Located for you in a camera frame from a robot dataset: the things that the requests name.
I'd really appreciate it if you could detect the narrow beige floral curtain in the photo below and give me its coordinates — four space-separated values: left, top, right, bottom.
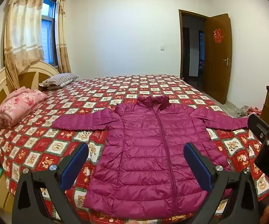
55 0 71 74

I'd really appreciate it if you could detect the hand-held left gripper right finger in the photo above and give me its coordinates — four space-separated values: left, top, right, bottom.
183 142 259 224

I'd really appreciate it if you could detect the purple down jacket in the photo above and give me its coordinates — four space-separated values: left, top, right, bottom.
52 95 249 219

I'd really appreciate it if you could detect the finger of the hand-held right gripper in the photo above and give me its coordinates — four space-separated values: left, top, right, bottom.
248 114 269 145

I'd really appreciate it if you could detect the brown wooden door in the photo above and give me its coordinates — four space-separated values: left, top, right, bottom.
204 14 233 105

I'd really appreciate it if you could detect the wide beige floral curtain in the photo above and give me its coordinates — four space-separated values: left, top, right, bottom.
3 0 47 91

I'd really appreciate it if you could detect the brown door frame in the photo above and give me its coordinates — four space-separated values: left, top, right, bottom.
178 9 210 82

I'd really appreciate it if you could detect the red paper door decoration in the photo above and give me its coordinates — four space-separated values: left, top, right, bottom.
212 29 223 43

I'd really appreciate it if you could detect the cream wooden bed base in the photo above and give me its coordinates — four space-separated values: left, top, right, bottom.
0 177 15 215

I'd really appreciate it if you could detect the window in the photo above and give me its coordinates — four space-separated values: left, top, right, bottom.
41 0 60 68

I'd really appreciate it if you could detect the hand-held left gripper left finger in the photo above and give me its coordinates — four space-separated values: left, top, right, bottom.
12 142 89 224

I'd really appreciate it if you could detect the striped pillow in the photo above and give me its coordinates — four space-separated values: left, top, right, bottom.
39 73 79 89

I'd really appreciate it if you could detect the red bear-print blanket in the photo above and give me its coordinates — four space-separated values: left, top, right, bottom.
0 74 269 224

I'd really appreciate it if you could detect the folded pink floral quilt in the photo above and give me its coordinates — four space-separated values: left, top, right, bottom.
0 86 48 129

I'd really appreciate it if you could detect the clothes pile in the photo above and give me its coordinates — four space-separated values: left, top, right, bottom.
237 105 263 118

